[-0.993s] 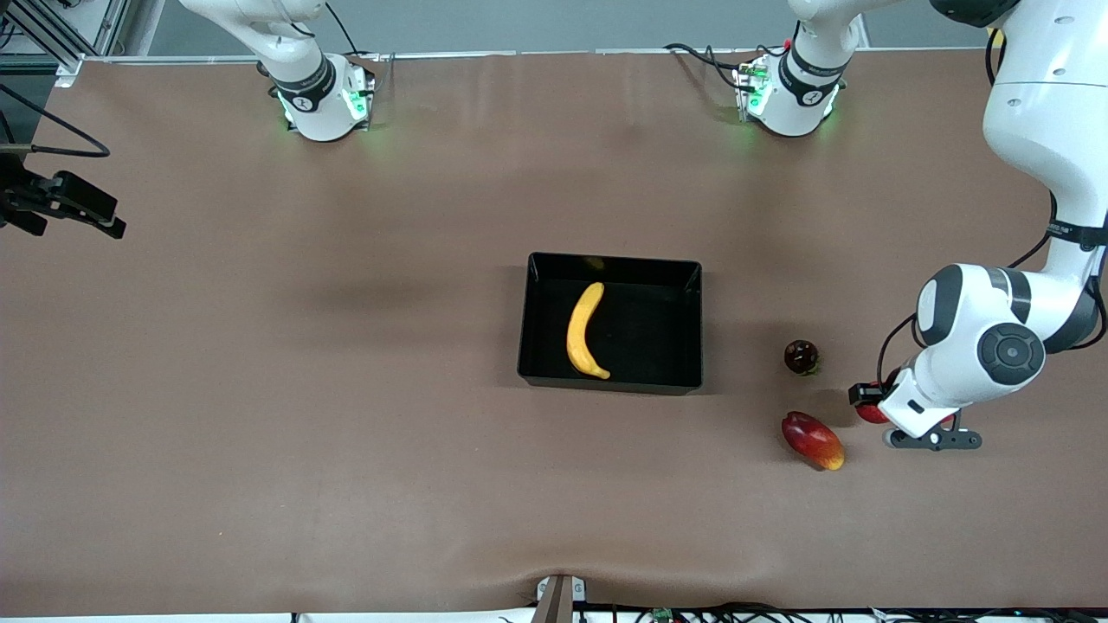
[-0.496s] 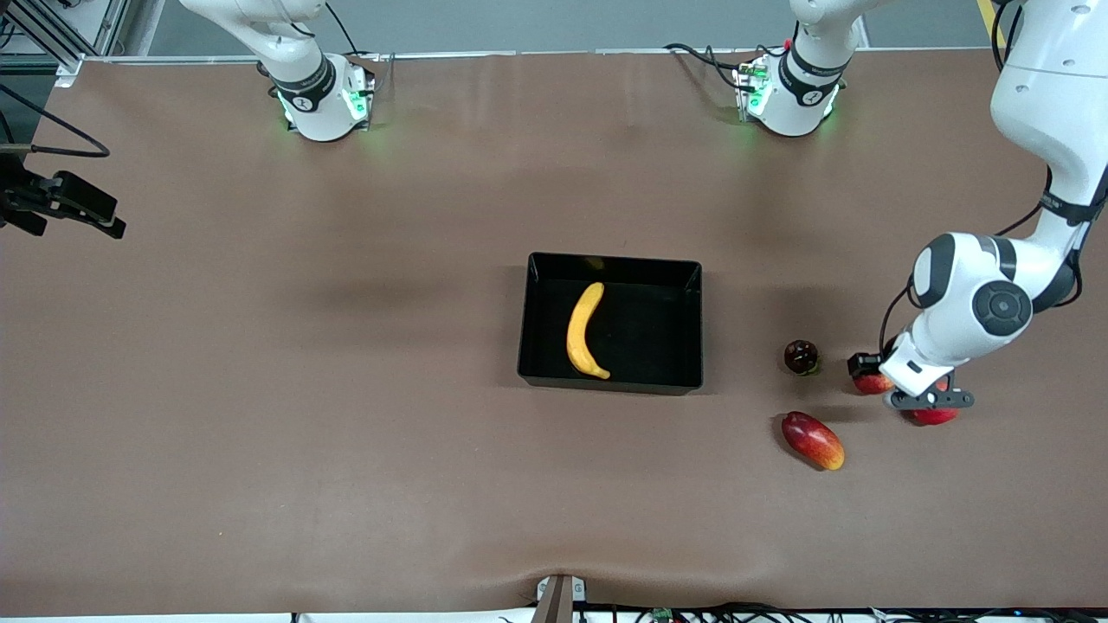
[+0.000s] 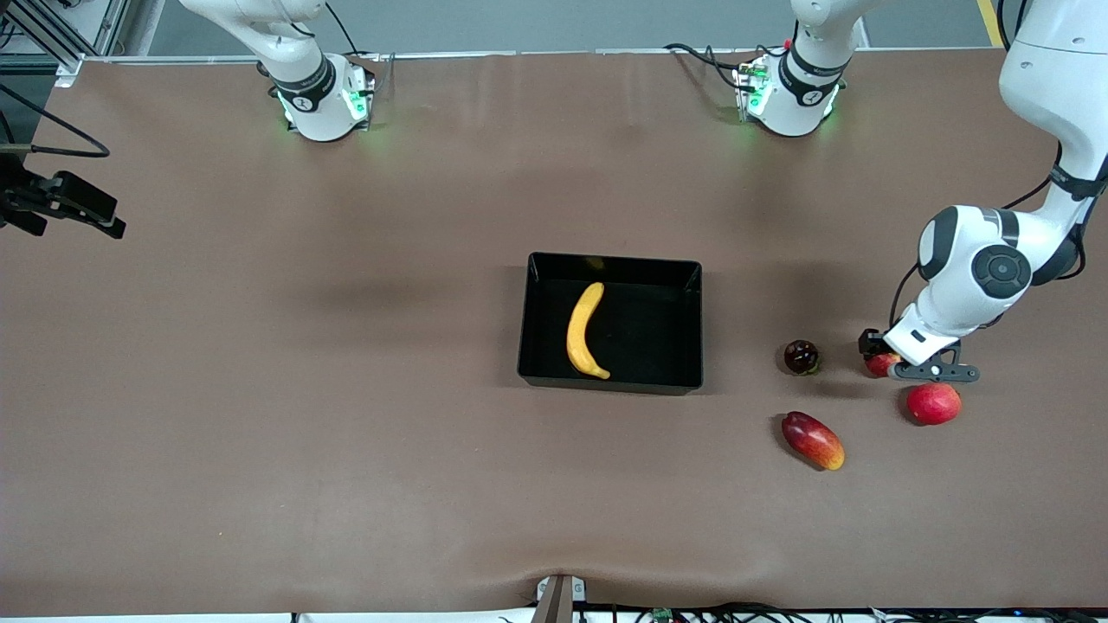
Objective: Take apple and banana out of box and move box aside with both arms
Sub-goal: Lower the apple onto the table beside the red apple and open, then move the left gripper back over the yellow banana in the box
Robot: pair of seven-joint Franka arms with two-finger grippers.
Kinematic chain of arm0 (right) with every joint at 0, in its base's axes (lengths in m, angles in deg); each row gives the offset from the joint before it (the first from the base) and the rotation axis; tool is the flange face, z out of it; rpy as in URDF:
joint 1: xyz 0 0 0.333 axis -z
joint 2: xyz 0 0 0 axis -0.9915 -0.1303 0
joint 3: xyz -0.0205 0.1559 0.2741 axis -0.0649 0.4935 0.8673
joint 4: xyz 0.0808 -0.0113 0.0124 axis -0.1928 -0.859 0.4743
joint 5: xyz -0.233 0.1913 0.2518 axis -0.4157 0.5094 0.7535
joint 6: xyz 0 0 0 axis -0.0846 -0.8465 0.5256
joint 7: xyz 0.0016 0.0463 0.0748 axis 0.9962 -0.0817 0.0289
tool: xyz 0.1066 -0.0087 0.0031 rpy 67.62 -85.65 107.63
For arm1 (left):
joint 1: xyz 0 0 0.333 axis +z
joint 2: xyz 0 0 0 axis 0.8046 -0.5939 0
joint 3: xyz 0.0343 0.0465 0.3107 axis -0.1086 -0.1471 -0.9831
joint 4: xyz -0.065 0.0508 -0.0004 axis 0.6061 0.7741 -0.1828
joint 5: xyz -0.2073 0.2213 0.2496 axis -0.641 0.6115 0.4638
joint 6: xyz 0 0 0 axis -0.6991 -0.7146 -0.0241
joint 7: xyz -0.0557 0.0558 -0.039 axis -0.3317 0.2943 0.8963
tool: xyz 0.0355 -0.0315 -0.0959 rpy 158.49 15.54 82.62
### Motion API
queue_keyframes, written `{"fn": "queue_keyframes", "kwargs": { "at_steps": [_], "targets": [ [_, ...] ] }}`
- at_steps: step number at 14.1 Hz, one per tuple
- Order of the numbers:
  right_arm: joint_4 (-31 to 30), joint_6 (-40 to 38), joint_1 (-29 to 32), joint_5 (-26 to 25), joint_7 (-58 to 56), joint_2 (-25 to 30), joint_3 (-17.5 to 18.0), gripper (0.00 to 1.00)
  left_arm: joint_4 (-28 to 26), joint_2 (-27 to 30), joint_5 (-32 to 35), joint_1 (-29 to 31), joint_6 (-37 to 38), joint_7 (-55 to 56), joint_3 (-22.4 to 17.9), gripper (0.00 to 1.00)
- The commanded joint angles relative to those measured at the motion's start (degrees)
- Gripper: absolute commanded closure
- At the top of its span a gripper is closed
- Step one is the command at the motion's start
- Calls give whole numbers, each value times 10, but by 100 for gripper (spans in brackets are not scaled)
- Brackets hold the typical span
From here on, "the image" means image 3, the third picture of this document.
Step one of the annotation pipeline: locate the black plastic tray box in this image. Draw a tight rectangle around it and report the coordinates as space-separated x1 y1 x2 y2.
517 252 704 396

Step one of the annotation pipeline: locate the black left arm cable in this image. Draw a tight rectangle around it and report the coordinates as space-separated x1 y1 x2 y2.
888 143 1087 331

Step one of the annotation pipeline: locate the brown table mat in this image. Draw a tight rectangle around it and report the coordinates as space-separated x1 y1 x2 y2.
0 48 1108 617

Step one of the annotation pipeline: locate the black right base cable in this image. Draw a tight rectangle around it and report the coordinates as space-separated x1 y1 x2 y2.
325 0 361 55

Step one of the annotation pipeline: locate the large red apple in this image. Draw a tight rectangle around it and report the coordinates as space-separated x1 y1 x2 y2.
905 382 963 427

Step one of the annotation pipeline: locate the red yellow mango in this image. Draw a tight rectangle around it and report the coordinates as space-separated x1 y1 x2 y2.
781 411 846 472

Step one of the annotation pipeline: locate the black left base cable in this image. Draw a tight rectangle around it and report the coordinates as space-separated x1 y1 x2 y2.
664 42 747 89

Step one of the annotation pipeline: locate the yellow banana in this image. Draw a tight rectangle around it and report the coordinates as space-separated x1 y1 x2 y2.
566 282 612 381

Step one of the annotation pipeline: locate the dark purple plum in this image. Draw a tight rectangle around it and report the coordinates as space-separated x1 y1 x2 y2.
783 339 821 376

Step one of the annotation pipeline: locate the black base cable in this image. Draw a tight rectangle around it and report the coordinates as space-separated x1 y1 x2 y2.
664 42 747 89
325 0 361 55

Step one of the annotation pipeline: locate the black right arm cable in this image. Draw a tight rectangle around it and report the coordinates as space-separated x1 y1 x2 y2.
0 83 112 159

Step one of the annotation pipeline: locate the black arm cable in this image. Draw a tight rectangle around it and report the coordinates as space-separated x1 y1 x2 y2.
888 143 1087 331
0 83 112 159

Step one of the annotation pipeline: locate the grey camera stand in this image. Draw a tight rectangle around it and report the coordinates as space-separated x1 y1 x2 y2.
532 573 588 623

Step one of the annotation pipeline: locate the aluminium frame profile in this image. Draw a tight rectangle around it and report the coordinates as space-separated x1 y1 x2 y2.
0 0 132 87

